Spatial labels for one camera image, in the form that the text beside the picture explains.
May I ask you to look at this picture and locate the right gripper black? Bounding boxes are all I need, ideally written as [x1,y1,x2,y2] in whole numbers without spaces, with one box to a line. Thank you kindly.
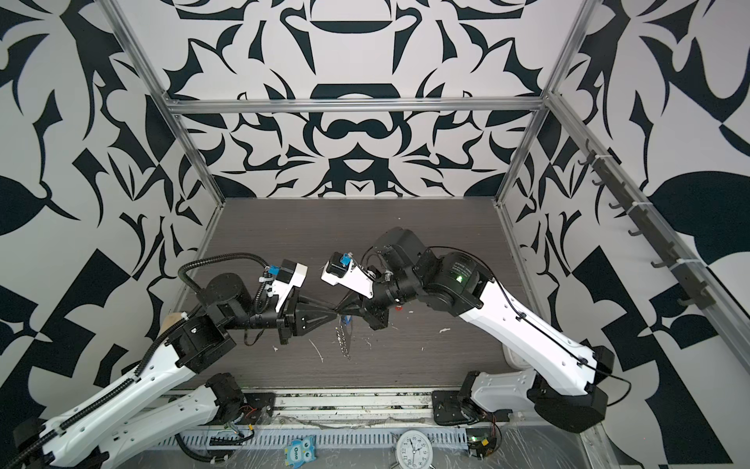
[335,263,427,328]

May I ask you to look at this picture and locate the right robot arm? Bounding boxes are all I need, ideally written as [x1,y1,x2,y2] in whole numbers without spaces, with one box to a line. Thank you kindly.
[321,227,614,433]

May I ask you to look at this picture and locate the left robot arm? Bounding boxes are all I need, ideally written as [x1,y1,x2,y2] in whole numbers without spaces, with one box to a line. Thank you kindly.
[7,274,338,468]

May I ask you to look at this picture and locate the blue owl toy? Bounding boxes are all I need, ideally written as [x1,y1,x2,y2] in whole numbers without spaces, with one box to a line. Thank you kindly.
[284,436,316,469]

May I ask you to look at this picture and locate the white analog clock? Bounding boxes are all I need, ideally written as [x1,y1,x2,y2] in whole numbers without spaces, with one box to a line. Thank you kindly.
[396,430,434,469]

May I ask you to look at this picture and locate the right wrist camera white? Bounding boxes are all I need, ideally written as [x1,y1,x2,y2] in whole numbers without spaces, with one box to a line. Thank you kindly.
[321,252,374,299]

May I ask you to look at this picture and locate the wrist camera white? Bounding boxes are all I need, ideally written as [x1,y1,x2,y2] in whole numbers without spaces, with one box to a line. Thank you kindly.
[265,259,308,313]
[321,252,374,299]

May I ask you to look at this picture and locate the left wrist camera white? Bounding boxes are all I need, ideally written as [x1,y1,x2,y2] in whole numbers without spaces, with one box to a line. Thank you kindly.
[265,259,308,313]

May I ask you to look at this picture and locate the black corrugated cable hose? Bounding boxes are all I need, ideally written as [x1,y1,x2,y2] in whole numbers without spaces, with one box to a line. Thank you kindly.
[177,251,271,294]

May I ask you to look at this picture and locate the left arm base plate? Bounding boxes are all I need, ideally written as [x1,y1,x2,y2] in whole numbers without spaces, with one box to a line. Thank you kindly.
[234,392,277,427]

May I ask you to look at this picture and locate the white slotted cable duct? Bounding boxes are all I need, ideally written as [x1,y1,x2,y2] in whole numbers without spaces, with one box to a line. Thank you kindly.
[149,427,469,453]

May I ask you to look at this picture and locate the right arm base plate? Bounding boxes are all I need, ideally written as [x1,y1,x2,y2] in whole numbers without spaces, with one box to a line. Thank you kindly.
[431,390,480,426]

